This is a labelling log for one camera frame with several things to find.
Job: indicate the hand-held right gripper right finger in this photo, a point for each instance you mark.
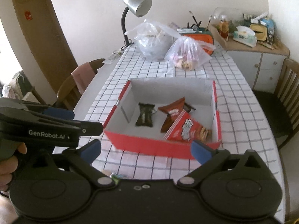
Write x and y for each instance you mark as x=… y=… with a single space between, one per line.
x=199 y=151

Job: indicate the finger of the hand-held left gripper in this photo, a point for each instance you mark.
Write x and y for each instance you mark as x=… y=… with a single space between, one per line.
x=91 y=127
x=60 y=113

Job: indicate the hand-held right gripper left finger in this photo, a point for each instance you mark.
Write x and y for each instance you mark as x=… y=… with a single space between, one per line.
x=91 y=149

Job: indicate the red chip packet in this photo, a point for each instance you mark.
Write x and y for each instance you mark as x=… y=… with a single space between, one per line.
x=184 y=127

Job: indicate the clear green snack packet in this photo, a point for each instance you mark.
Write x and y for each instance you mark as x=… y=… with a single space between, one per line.
x=119 y=176

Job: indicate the dark red triangular snack packet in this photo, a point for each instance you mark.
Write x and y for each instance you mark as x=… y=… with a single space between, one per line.
x=171 y=112

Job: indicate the red cardboard box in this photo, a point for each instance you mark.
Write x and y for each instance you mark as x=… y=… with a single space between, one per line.
x=144 y=144

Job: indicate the person's left hand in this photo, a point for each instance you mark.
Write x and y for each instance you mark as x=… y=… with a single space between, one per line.
x=7 y=170

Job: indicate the pink cloth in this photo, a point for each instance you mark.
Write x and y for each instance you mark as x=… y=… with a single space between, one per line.
x=83 y=77

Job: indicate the white checked tablecloth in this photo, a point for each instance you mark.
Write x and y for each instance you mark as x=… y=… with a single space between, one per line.
x=233 y=121

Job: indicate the light cloth pile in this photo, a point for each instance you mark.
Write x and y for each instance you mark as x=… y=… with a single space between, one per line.
x=11 y=86

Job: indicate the small tags and keys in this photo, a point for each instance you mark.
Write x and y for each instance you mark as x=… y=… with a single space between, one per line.
x=113 y=56

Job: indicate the brown wooden door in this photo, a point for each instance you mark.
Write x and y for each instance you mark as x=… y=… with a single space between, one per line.
x=46 y=39

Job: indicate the small clear plastic bag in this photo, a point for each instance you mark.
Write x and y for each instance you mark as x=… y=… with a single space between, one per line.
x=186 y=53

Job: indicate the white cabinet with wooden top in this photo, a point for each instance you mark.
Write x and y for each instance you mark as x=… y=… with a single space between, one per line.
x=247 y=63

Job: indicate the large clear plastic bag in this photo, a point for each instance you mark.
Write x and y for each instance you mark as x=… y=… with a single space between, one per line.
x=151 y=44

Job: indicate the red door decoration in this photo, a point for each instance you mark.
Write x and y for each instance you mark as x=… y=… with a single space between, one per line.
x=28 y=15

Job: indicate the wooden tray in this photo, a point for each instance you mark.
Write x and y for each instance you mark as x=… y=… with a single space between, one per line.
x=219 y=42

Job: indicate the orange zip pouch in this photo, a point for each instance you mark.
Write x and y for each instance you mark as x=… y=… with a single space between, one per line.
x=206 y=39

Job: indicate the wooden slat-back chair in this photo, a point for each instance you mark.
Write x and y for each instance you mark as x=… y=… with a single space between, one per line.
x=289 y=74

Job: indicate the green and white tissue box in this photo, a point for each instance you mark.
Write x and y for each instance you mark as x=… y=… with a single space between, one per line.
x=244 y=38

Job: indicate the bottle of amber liquid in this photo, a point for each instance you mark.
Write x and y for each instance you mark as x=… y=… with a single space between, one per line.
x=224 y=29

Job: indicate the silver desk lamp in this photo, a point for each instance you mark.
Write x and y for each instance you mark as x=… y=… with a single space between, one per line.
x=137 y=4

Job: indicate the clear glass dome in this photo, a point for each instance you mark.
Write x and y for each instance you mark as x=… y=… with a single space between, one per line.
x=233 y=14

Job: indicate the blue packet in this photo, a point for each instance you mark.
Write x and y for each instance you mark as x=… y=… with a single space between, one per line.
x=269 y=25

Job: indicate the white tube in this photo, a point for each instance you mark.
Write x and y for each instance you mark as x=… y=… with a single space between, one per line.
x=259 y=18

